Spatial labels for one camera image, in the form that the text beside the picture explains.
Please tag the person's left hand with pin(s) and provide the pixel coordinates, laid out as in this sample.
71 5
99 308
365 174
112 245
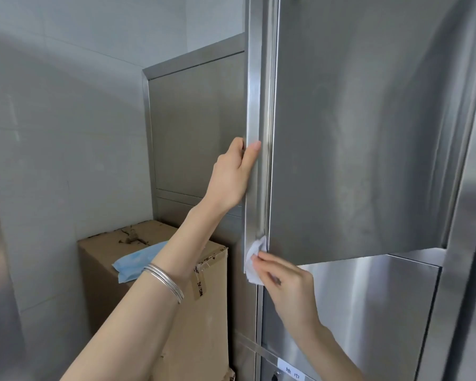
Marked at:
226 182

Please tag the person's right hand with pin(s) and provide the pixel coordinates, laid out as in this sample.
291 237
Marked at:
293 293

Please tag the person's left thumb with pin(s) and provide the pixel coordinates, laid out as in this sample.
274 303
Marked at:
252 154

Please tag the white paper wipe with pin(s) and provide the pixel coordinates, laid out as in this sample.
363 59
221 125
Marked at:
258 246

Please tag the person's right forearm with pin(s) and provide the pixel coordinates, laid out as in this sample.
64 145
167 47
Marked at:
325 357

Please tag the blue face mask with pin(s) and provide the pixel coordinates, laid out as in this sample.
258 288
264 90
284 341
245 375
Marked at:
133 263

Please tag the small stainless steel cabinet door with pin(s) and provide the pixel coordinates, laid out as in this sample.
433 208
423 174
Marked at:
365 313

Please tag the brown cardboard box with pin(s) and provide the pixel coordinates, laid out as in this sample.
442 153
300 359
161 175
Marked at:
111 305

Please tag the white door label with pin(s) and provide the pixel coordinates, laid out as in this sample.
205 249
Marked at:
288 375

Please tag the stainless steel wall cabinet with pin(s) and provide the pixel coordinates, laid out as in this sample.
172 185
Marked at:
194 130

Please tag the stainless steel cabinet frame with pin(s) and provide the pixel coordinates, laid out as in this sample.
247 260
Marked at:
456 253

